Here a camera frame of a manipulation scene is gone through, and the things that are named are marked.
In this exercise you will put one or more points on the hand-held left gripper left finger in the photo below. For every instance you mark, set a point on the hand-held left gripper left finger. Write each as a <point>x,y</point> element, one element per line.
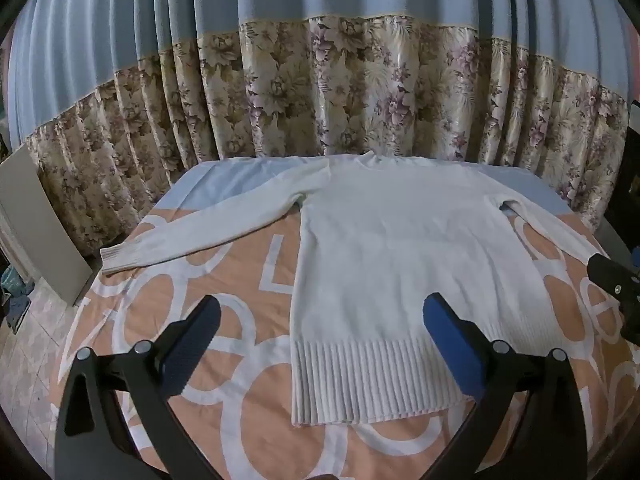
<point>192,342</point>

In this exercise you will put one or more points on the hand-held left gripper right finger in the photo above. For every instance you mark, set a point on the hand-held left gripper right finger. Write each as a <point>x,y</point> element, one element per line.
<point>450,347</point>

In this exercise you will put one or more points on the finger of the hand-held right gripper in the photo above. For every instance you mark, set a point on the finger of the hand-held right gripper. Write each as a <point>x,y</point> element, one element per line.
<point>612,280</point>

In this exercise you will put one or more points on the white knit sweater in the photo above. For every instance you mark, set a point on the white knit sweater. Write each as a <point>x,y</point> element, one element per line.
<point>390,260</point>

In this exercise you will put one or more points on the orange white printed blanket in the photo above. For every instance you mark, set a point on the orange white printed blanket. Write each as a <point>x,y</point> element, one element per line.
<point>235,410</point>

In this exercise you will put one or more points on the dark cabinet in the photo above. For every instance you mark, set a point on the dark cabinet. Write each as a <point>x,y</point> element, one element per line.
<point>625,200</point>

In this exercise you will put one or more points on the teal cloth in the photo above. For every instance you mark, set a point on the teal cloth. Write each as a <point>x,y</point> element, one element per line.
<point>12,280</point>

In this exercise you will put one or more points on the grey flat board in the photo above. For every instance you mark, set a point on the grey flat board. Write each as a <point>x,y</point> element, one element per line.
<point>40,220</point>

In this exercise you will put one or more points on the floral and blue curtain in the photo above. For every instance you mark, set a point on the floral and blue curtain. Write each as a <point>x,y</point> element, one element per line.
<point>350,85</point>

